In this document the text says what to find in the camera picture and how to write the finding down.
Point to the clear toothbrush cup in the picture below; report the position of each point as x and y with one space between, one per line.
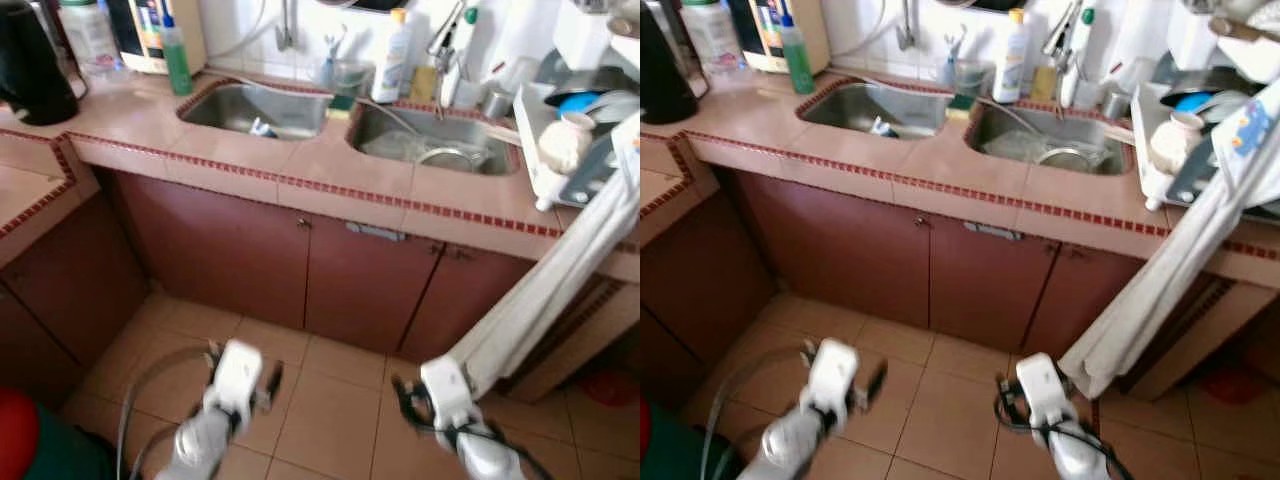
329 75
950 75

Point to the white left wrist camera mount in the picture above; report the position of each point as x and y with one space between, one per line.
238 370
835 370

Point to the yellow sponge block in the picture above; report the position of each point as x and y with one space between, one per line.
1043 83
423 83

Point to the white dish rack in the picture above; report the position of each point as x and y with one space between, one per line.
1150 130
530 130

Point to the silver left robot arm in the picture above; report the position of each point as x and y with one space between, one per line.
800 445
205 445

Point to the white ceramic jug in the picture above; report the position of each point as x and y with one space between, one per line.
567 145
1178 145

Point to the red round stool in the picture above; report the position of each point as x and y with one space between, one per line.
644 425
15 435

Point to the clear jar white lid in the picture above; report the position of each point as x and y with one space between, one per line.
90 40
712 40

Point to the clear plastic measuring jug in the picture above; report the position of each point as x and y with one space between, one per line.
975 78
352 78

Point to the clear plastic tub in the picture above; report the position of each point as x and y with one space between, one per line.
517 75

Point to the white detergent bottle yellow cap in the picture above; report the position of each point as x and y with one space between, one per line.
1012 65
392 65

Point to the green yellow sponge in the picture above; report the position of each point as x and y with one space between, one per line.
342 102
961 102

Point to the black electric kettle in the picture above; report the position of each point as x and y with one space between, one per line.
35 70
665 70

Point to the red floor object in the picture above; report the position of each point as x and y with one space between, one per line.
1235 385
610 388

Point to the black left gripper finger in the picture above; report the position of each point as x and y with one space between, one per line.
875 385
272 385

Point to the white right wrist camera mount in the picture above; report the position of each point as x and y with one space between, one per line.
1040 385
445 385

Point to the white plate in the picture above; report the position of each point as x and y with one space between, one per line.
615 105

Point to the white cloth towel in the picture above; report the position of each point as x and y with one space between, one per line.
1150 300
540 300

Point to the large steel mixing bowl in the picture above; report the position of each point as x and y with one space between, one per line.
1200 78
590 78

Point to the maroon cabinet door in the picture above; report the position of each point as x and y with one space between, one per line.
370 290
1075 300
70 290
220 250
455 300
840 250
990 290
700 280

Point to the beige water purifier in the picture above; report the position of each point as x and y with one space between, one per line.
812 35
185 35

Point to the small steel cup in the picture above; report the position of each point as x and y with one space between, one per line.
1116 104
497 103

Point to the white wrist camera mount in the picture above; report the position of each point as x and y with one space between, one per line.
1040 385
445 385
835 370
238 370

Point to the white plastic box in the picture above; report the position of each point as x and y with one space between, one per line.
582 35
1195 35

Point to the chrome swivel faucet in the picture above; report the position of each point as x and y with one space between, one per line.
455 40
1070 40

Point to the green dish soap bottle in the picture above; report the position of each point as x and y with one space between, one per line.
798 65
177 65

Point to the dark green bin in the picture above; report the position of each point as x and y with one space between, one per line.
675 455
65 455

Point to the steel mesh strainer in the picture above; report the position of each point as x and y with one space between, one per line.
450 158
1072 158

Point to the stainless steel sink basin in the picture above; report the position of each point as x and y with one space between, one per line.
1020 125
400 125
850 110
230 110

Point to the steel wall tap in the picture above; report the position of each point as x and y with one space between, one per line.
908 35
285 35

